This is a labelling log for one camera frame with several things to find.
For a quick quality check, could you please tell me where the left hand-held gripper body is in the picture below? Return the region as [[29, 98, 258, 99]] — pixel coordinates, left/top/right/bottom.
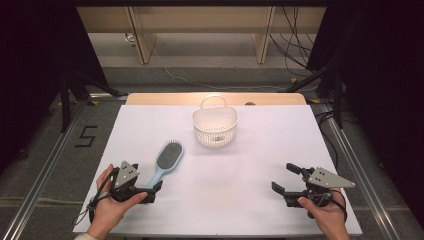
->
[[109, 160, 150, 203]]

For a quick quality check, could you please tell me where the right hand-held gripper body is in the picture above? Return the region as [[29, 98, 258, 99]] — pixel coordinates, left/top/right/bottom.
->
[[283, 166, 357, 208]]

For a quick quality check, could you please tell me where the light blue hairbrush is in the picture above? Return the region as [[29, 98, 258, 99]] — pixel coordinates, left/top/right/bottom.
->
[[145, 139, 185, 190]]

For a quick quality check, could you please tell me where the white plastic basket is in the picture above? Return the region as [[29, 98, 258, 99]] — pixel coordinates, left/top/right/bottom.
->
[[191, 94, 240, 149]]

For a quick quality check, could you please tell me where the person's right hand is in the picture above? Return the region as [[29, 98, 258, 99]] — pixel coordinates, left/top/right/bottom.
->
[[297, 188, 348, 238]]

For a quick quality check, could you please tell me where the person's left hand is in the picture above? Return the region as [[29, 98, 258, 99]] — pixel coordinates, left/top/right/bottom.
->
[[87, 163, 148, 234]]

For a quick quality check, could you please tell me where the white table sheet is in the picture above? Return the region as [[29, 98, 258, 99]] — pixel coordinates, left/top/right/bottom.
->
[[72, 104, 364, 237]]

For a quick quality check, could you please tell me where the wooden table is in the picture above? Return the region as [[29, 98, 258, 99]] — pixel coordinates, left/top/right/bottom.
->
[[125, 92, 308, 107]]

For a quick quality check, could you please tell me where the black metal stand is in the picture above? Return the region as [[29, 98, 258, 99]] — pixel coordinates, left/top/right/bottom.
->
[[279, 65, 345, 130], [59, 64, 129, 134]]

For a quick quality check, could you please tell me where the black curtain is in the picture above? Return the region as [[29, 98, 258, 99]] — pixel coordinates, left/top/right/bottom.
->
[[305, 0, 424, 230], [0, 0, 110, 174]]

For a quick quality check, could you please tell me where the beige wooden desk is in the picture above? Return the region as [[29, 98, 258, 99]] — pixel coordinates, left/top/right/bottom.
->
[[76, 5, 328, 65]]

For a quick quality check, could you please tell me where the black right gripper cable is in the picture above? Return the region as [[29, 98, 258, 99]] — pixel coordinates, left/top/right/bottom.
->
[[328, 188, 349, 222]]

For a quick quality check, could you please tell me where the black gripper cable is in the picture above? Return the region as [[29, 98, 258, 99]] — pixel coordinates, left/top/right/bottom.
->
[[328, 188, 349, 222], [71, 167, 120, 228]]

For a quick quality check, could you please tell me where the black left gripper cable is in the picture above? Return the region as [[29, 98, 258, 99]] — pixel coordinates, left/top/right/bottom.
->
[[71, 167, 120, 228]]

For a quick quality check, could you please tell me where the metal floor rail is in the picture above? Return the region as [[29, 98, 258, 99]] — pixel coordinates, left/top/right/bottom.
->
[[308, 98, 402, 240], [0, 92, 129, 240]]

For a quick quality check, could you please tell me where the bundle of black cables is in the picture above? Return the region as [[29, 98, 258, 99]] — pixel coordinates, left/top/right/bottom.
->
[[268, 6, 322, 78]]

